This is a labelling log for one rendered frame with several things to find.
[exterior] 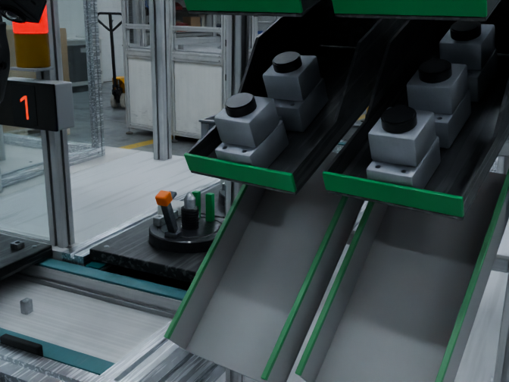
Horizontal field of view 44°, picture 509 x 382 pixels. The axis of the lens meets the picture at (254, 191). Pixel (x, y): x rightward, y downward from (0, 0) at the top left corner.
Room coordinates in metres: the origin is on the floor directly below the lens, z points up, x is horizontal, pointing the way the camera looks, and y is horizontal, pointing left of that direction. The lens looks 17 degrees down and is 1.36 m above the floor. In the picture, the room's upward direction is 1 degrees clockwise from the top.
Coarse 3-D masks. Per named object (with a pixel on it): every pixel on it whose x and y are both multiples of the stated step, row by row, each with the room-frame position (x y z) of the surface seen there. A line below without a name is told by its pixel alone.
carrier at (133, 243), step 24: (192, 192) 1.06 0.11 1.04; (192, 216) 1.00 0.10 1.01; (120, 240) 1.00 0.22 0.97; (144, 240) 1.00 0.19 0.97; (168, 240) 0.95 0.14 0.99; (192, 240) 0.95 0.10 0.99; (120, 264) 0.93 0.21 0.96; (144, 264) 0.91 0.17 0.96; (168, 264) 0.90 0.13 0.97; (192, 264) 0.90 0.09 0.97
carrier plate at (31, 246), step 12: (0, 240) 0.99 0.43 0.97; (12, 240) 0.99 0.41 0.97; (24, 240) 0.99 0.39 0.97; (0, 252) 0.93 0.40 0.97; (12, 252) 0.94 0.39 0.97; (24, 252) 0.94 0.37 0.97; (36, 252) 0.94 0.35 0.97; (48, 252) 0.96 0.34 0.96; (0, 264) 0.89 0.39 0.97; (12, 264) 0.89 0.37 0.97; (24, 264) 0.92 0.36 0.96; (0, 276) 0.87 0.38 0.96
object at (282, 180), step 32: (320, 0) 0.81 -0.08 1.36; (288, 32) 0.78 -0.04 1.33; (320, 32) 0.83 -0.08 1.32; (352, 32) 0.80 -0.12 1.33; (384, 32) 0.70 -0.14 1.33; (256, 64) 0.72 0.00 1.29; (320, 64) 0.79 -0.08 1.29; (352, 64) 0.64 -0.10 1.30; (352, 96) 0.64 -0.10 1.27; (320, 128) 0.65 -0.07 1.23; (192, 160) 0.62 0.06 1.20; (288, 160) 0.61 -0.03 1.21; (320, 160) 0.60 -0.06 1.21; (288, 192) 0.56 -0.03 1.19
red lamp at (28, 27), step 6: (42, 18) 0.96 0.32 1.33; (12, 24) 0.96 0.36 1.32; (18, 24) 0.95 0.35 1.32; (24, 24) 0.95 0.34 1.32; (30, 24) 0.95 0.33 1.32; (36, 24) 0.95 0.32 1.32; (42, 24) 0.96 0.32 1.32; (18, 30) 0.95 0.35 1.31; (24, 30) 0.95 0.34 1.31; (30, 30) 0.95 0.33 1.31; (36, 30) 0.95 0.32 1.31; (42, 30) 0.96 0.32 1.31
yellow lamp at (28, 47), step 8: (16, 40) 0.95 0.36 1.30; (24, 40) 0.95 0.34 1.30; (32, 40) 0.95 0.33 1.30; (40, 40) 0.96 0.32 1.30; (48, 40) 0.98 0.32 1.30; (16, 48) 0.96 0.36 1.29; (24, 48) 0.95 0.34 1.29; (32, 48) 0.95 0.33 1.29; (40, 48) 0.96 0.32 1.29; (48, 48) 0.97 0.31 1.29; (16, 56) 0.96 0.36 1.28; (24, 56) 0.95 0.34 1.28; (32, 56) 0.95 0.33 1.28; (40, 56) 0.96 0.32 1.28; (48, 56) 0.97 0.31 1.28; (16, 64) 0.96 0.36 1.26; (24, 64) 0.95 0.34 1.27; (32, 64) 0.95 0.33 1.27; (40, 64) 0.95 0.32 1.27; (48, 64) 0.97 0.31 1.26
